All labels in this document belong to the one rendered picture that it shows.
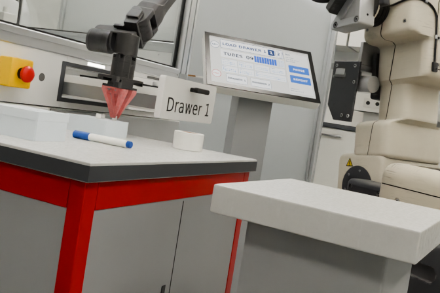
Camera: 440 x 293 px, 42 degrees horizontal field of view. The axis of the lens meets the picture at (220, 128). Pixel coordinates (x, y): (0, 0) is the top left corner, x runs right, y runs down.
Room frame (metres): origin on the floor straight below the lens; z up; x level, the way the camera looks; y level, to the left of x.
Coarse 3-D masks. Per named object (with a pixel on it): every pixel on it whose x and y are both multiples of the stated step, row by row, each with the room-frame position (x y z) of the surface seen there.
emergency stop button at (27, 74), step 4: (24, 68) 1.38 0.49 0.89; (28, 68) 1.38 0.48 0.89; (32, 68) 1.40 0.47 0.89; (20, 72) 1.38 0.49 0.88; (24, 72) 1.37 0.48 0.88; (28, 72) 1.38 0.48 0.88; (32, 72) 1.39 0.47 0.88; (20, 76) 1.38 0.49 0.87; (24, 76) 1.37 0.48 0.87; (28, 76) 1.38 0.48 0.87; (32, 76) 1.39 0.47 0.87; (24, 80) 1.38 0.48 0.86; (28, 80) 1.39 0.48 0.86
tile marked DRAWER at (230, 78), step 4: (228, 76) 2.42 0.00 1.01; (232, 76) 2.43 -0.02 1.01; (236, 76) 2.44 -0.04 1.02; (240, 76) 2.44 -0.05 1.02; (228, 80) 2.41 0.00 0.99; (232, 80) 2.41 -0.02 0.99; (236, 80) 2.42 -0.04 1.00; (240, 80) 2.43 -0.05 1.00; (244, 80) 2.44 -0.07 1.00; (244, 84) 2.42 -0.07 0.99
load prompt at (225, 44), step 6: (222, 42) 2.54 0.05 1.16; (228, 42) 2.55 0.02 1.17; (234, 42) 2.57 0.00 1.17; (228, 48) 2.53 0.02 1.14; (234, 48) 2.54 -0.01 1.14; (240, 48) 2.55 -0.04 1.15; (246, 48) 2.56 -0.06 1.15; (252, 48) 2.57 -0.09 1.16; (258, 48) 2.59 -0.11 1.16; (264, 48) 2.60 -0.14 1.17; (270, 48) 2.61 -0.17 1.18; (264, 54) 2.57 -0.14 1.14; (270, 54) 2.59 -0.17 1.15; (276, 54) 2.60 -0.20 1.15; (282, 54) 2.61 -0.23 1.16
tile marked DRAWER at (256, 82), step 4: (252, 80) 2.45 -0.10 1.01; (256, 80) 2.46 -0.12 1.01; (260, 80) 2.46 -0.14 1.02; (264, 80) 2.47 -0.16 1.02; (268, 80) 2.48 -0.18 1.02; (252, 84) 2.44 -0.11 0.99; (256, 84) 2.44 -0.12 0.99; (260, 84) 2.45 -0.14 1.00; (264, 84) 2.46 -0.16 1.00; (268, 84) 2.47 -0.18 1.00; (268, 88) 2.45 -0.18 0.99
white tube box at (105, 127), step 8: (72, 120) 1.36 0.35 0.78; (80, 120) 1.35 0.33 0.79; (88, 120) 1.34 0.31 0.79; (96, 120) 1.32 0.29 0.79; (104, 120) 1.31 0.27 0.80; (112, 120) 1.36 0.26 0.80; (72, 128) 1.36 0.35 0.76; (80, 128) 1.35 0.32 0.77; (88, 128) 1.33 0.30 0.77; (96, 128) 1.32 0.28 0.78; (104, 128) 1.31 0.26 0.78; (112, 128) 1.33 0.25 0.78; (120, 128) 1.36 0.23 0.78; (112, 136) 1.34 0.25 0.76; (120, 136) 1.37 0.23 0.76
